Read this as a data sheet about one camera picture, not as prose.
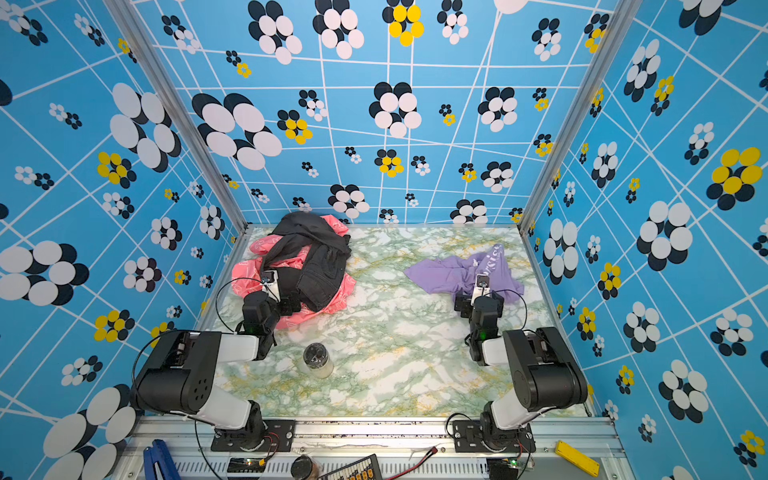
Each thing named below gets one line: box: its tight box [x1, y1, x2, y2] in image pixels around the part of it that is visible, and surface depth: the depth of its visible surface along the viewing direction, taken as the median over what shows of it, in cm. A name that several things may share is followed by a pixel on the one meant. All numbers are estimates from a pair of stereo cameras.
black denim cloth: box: [278, 243, 348, 313], surface depth 95 cm
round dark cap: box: [291, 454, 313, 480], surface depth 63 cm
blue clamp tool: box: [143, 439, 181, 480], surface depth 70 cm
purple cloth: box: [404, 244, 525, 295], surface depth 103 cm
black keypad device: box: [318, 454, 383, 480], surface depth 69 cm
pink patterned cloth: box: [232, 215, 356, 330], surface depth 98 cm
